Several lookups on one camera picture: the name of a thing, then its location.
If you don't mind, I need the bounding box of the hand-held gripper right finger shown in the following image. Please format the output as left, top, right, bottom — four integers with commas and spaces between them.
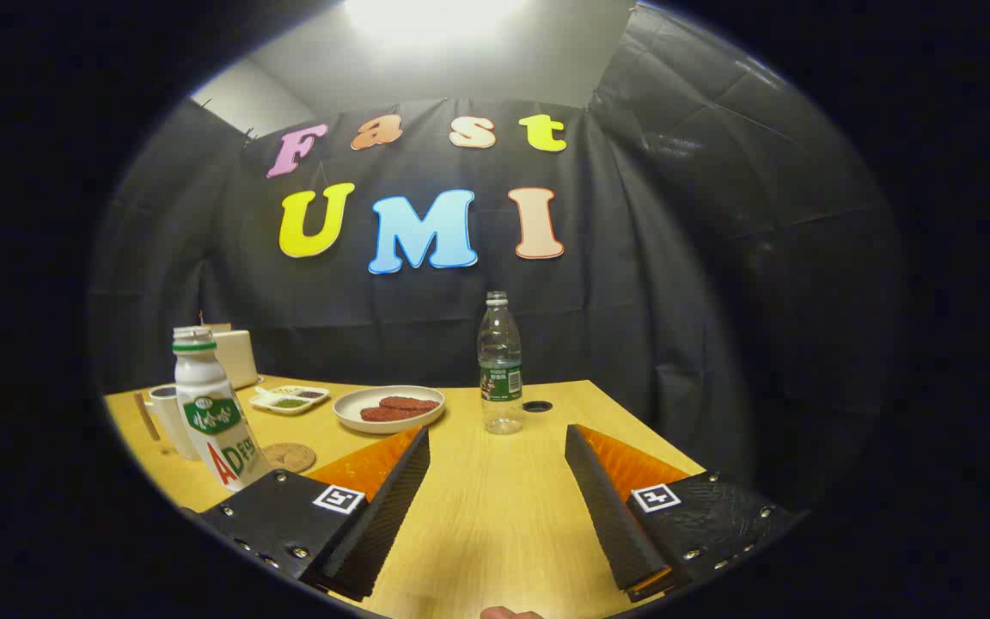
565, 423, 805, 603

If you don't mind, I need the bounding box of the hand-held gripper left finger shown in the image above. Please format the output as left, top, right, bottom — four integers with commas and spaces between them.
181, 426, 431, 603

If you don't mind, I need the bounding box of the round cork coaster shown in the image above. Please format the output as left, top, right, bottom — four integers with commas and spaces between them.
261, 442, 317, 475

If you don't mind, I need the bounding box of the white juice bottle green label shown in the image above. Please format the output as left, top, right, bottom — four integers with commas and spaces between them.
172, 327, 272, 493

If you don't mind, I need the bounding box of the white cup wooden handle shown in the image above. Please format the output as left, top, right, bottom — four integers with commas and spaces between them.
134, 384, 202, 462

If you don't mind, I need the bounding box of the clear plastic water bottle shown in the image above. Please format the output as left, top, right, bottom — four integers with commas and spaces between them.
477, 291, 525, 435

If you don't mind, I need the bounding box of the wooden table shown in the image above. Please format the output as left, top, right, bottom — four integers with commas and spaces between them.
104, 374, 706, 619

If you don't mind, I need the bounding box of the white round plate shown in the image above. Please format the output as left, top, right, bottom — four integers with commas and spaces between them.
333, 385, 446, 434

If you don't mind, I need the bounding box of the white divided snack dish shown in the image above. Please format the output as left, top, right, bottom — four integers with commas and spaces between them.
249, 385, 330, 416

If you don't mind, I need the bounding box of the cream toaster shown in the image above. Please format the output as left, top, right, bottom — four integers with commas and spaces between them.
201, 324, 260, 390

